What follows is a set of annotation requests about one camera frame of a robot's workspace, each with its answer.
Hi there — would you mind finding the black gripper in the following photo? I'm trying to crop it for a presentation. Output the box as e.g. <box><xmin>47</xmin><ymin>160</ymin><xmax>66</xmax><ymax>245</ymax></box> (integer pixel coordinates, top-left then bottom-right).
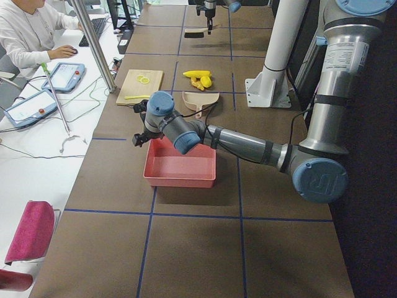
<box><xmin>203</xmin><ymin>0</ymin><xmax>216</xmax><ymax>34</ymax></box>
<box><xmin>132</xmin><ymin>127</ymin><xmax>164</xmax><ymax>147</ymax></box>

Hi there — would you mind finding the beige hand brush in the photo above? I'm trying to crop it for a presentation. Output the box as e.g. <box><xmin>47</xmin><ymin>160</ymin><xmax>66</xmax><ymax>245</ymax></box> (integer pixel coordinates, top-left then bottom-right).
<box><xmin>184</xmin><ymin>24</ymin><xmax>220</xmax><ymax>38</ymax></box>

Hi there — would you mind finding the yellow corn cob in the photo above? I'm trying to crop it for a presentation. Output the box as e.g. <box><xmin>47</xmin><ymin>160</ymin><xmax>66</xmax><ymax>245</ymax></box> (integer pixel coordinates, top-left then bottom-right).
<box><xmin>183</xmin><ymin>70</ymin><xmax>212</xmax><ymax>78</ymax></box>

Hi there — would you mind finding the orange ginger toy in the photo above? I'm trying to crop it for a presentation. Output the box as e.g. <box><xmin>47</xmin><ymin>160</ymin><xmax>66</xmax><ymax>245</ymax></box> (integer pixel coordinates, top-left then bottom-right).
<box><xmin>190</xmin><ymin>77</ymin><xmax>205</xmax><ymax>91</ymax></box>

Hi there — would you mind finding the yellow potato toy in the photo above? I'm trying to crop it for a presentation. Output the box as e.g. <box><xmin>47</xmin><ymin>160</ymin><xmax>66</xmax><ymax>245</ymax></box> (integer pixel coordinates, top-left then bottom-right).
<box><xmin>200</xmin><ymin>76</ymin><xmax>212</xmax><ymax>89</ymax></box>

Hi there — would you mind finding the pink plastic bin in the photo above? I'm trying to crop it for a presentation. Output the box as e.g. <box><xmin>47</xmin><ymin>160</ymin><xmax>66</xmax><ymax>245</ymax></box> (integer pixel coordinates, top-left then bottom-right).
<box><xmin>143</xmin><ymin>137</ymin><xmax>216</xmax><ymax>188</ymax></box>

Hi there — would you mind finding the yellow plastic knife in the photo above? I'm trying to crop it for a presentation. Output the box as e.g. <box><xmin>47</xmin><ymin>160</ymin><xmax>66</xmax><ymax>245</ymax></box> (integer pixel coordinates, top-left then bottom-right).
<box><xmin>124</xmin><ymin>95</ymin><xmax>151</xmax><ymax>100</ymax></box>

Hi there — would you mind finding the wooden cutting board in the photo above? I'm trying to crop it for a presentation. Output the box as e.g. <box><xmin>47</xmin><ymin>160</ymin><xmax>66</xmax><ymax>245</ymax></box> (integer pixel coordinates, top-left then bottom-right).
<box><xmin>116</xmin><ymin>70</ymin><xmax>163</xmax><ymax>106</ymax></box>

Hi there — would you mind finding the metal rod tool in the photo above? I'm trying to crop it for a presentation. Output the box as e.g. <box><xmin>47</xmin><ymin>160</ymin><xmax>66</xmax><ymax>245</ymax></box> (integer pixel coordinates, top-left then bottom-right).
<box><xmin>40</xmin><ymin>63</ymin><xmax>88</xmax><ymax>154</ymax></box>

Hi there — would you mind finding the teach pendant far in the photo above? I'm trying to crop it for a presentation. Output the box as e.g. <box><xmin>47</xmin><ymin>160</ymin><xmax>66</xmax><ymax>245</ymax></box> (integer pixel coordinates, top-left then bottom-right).
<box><xmin>49</xmin><ymin>62</ymin><xmax>86</xmax><ymax>93</ymax></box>

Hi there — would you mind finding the teach pendant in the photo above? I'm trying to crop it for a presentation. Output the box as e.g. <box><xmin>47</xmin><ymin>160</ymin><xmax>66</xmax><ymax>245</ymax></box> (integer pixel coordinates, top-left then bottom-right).
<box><xmin>49</xmin><ymin>62</ymin><xmax>86</xmax><ymax>93</ymax></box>
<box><xmin>4</xmin><ymin>90</ymin><xmax>57</xmax><ymax>127</ymax></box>

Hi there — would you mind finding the teach pendant near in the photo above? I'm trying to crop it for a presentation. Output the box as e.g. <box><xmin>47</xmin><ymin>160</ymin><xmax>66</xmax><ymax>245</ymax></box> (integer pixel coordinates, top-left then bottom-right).
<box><xmin>4</xmin><ymin>90</ymin><xmax>57</xmax><ymax>127</ymax></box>

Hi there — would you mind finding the black keyboard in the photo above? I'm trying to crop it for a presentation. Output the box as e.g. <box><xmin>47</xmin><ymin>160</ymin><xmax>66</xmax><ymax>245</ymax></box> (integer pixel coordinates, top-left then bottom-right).
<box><xmin>79</xmin><ymin>18</ymin><xmax>107</xmax><ymax>47</ymax></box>

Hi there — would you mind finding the magenta cloth on stand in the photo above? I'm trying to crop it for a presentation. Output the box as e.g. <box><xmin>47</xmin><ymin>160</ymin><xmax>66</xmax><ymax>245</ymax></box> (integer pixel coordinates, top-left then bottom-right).
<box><xmin>4</xmin><ymin>201</ymin><xmax>61</xmax><ymax>265</ymax></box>

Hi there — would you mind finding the person in white hoodie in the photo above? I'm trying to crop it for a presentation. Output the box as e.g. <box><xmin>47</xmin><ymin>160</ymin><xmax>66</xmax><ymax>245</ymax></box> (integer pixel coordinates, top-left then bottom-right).
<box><xmin>1</xmin><ymin>1</ymin><xmax>82</xmax><ymax>79</ymax></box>

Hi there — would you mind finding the black camera cable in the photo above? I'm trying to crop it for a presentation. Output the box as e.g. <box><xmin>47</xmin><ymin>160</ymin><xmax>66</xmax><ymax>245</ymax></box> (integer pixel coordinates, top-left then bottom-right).
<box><xmin>179</xmin><ymin>102</ymin><xmax>316</xmax><ymax>163</ymax></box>

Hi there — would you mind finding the white pedestal column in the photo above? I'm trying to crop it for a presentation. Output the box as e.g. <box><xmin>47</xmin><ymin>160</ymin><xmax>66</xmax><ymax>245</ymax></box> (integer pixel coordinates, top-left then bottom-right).
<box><xmin>245</xmin><ymin>0</ymin><xmax>308</xmax><ymax>108</ymax></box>

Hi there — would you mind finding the aluminium frame post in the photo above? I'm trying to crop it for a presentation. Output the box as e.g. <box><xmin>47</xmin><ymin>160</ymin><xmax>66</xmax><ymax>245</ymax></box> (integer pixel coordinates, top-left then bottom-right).
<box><xmin>71</xmin><ymin>0</ymin><xmax>117</xmax><ymax>93</ymax></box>

